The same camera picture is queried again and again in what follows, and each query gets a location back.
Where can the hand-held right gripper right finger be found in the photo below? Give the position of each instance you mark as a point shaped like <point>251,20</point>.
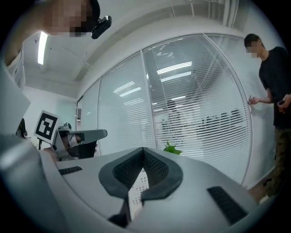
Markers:
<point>193,182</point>

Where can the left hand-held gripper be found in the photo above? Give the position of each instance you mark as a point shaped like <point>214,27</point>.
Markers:
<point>46,126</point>

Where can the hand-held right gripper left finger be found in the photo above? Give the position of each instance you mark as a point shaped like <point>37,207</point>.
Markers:
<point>91,179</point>

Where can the white perforated plastic basket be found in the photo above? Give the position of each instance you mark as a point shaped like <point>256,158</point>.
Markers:
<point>141,184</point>

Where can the person's left forearm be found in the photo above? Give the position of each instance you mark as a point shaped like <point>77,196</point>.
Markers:
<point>50,153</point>

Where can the green potted plant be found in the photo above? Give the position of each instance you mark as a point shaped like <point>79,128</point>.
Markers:
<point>172,149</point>

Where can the person's white t-shirt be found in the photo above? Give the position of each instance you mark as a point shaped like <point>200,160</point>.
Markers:
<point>17,68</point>

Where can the ceiling light panel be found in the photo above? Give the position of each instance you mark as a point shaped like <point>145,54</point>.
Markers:
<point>42,47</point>

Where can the person's head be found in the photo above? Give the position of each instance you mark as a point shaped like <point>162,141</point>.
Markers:
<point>68,16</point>

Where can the black head-worn camera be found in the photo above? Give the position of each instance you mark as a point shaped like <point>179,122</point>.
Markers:
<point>101,27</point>

